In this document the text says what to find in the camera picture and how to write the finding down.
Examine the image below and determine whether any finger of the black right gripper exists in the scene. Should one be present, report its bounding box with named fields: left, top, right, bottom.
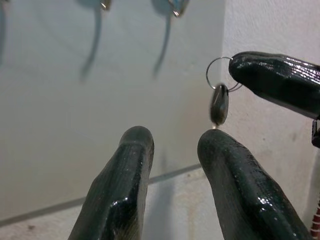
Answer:
left=228, top=50, right=320, bottom=120

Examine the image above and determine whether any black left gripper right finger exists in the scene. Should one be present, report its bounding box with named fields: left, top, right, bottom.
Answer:
left=197, top=129, right=314, bottom=240

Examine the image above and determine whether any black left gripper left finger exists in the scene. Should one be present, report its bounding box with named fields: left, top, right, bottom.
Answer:
left=67, top=125, right=155, bottom=240

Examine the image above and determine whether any bunch of keys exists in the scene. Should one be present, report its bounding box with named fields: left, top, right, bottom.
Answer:
left=205, top=56, right=244, bottom=130

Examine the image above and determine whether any red and white coiled cable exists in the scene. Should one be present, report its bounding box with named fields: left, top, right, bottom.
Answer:
left=309, top=193, right=320, bottom=237

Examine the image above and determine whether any blue wall hook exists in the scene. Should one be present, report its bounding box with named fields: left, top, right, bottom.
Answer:
left=150, top=0, right=191, bottom=80

